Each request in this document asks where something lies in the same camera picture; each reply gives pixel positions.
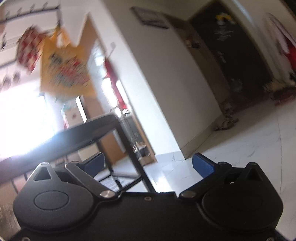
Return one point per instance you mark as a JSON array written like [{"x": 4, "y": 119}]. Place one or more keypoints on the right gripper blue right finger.
[{"x": 211, "y": 172}]

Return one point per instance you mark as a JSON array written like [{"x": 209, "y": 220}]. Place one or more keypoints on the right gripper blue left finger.
[{"x": 84, "y": 173}]

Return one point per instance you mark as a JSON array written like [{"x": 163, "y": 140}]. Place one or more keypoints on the black metal shoe rack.
[{"x": 70, "y": 141}]

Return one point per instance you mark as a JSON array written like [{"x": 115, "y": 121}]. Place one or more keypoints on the slippers near dark doorway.
[{"x": 228, "y": 120}]

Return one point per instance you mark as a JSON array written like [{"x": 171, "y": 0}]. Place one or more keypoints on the yellow hanging bag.
[{"x": 64, "y": 72}]

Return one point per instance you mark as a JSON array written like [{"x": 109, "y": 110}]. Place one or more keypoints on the red white hanging bag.
[{"x": 29, "y": 49}]

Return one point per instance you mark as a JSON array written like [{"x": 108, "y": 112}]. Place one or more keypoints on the clothes pile on chair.
[{"x": 282, "y": 44}]

